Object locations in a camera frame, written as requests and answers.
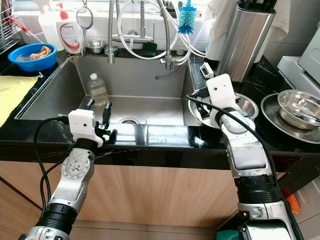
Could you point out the round steel plate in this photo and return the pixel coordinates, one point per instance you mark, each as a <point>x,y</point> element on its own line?
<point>194,111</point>
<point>272,120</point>

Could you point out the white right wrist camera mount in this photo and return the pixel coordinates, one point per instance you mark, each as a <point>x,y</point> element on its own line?
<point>221,90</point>

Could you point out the orange plastic item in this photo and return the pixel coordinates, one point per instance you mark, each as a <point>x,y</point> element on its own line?
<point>291,200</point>

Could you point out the clear plastic bottle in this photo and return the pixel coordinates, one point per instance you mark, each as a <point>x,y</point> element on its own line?
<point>96,92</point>

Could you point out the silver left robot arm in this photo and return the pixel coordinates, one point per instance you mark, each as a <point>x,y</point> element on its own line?
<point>72,182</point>

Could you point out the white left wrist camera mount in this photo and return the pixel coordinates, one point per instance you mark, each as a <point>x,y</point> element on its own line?
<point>82,124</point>

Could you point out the white spray bottle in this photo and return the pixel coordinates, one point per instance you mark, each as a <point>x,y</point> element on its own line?
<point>49,27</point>

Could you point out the blue plastic bowl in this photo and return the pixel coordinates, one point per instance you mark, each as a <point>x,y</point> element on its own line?
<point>32,65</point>

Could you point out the yellow microfibre cloth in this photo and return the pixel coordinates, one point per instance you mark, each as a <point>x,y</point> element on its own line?
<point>17,97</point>

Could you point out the white boxy appliance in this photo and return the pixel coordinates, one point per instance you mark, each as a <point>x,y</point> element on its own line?
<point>300,75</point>

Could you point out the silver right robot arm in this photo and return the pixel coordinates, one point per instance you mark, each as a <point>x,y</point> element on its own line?
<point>250,155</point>

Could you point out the steel bowl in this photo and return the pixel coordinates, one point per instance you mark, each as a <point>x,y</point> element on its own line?
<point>300,102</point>
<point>245,104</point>

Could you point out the blue bottle brush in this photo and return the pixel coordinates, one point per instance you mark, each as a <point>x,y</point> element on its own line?
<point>188,20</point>

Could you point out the small white plastic gadget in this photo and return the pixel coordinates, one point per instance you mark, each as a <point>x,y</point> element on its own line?
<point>207,70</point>

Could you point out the chrome spring kitchen faucet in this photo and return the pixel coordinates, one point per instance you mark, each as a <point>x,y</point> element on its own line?
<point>111,37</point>

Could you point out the white dish soap pump bottle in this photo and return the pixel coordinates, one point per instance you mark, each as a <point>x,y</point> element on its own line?
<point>70,35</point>

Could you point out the tall steel knife block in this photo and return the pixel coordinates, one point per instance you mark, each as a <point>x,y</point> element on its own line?
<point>245,42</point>

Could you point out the white plastic bin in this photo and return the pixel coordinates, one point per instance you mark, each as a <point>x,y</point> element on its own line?
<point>310,220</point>

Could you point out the dark green sponge holder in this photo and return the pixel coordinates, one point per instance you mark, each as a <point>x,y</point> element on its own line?
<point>147,49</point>

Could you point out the light wood cabinet door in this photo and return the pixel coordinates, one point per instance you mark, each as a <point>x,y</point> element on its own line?
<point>180,197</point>
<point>105,200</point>

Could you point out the green plastic bag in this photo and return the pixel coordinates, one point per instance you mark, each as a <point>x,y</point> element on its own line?
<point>230,235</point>

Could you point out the stainless steel sink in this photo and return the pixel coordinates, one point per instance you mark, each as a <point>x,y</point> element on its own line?
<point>150,82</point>

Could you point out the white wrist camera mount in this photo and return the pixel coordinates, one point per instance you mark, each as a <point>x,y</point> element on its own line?
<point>82,124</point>
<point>221,90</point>

